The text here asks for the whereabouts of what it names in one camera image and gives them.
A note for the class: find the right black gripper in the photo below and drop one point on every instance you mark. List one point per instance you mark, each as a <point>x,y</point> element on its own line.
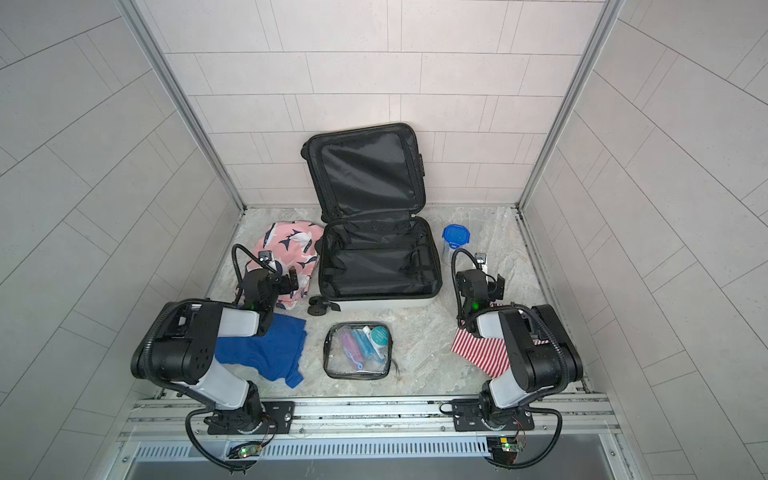
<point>495,287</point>

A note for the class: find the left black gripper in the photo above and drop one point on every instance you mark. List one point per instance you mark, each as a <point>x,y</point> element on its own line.
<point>287,282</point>

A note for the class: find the pink shark print garment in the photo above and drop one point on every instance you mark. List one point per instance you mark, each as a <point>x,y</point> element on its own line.
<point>292,244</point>

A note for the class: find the blue lidded plastic cup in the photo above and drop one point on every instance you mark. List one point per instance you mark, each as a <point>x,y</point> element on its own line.
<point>454,236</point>

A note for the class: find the red white striped garment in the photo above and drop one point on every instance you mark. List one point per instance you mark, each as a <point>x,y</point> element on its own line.
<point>488,355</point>

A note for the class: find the blue cloth garment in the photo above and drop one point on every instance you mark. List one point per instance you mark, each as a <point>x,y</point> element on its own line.
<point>275,355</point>

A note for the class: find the clear toiletry pouch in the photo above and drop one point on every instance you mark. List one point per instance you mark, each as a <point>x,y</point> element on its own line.
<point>358,351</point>

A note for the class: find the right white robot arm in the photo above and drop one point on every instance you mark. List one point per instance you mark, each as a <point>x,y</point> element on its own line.
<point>525,351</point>

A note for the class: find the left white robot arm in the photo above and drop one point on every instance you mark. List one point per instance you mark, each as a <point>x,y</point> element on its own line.
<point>192,344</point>

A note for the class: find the black suitcase wheel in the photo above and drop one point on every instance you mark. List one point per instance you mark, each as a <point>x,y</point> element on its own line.
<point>320,306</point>

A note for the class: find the black open suitcase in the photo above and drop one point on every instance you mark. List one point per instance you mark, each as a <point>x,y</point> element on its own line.
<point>376,251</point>

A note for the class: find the right green circuit board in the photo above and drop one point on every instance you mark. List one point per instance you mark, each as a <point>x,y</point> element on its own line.
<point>505,450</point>

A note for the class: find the green circuit board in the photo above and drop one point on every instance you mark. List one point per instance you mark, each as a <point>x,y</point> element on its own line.
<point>505,450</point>
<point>245,451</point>

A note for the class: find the left green circuit board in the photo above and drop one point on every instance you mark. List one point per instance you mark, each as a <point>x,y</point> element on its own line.
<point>245,451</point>

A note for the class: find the aluminium mounting rail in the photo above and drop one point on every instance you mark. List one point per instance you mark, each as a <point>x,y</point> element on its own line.
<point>338,417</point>

